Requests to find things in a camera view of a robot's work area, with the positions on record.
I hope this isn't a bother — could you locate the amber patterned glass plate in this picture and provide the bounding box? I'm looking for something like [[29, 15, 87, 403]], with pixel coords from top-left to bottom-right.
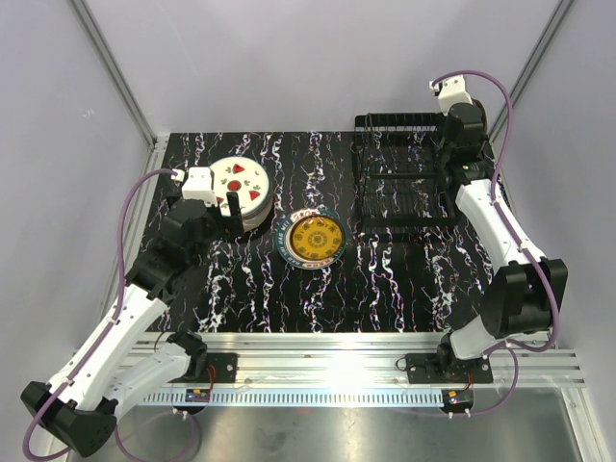
[[290, 216, 345, 262]]

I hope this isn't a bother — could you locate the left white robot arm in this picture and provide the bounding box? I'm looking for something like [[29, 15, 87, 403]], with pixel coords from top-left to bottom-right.
[[20, 192, 244, 457]]

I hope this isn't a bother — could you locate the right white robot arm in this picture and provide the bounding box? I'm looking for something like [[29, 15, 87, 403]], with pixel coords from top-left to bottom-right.
[[435, 102, 568, 382]]

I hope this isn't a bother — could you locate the stack of plates under white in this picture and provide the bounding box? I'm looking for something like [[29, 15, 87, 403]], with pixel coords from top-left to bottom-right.
[[239, 189, 273, 231]]

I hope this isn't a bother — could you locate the dark green rimmed plate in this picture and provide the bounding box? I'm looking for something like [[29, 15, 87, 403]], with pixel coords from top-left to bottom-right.
[[273, 208, 348, 270]]

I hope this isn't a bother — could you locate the white watermelon pattern plate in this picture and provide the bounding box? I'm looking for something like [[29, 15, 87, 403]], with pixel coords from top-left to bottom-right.
[[210, 156, 270, 217]]

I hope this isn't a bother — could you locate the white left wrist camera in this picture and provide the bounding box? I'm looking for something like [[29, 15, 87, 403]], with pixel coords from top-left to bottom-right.
[[171, 167, 218, 207]]

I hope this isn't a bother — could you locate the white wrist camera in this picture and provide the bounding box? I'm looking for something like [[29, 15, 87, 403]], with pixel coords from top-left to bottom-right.
[[428, 74, 473, 116], [171, 167, 218, 207]]

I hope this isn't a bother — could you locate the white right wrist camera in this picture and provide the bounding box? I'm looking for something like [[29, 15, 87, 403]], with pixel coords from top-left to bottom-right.
[[428, 74, 473, 116]]

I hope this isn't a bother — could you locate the black wire dish rack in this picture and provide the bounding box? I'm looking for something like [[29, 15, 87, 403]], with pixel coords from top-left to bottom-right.
[[353, 111, 486, 231]]

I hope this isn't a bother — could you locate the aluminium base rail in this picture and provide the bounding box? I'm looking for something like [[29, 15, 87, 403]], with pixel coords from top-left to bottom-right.
[[62, 331, 586, 386]]

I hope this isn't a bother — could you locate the white slotted cable duct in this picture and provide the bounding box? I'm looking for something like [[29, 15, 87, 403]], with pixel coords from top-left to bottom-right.
[[146, 388, 444, 408]]

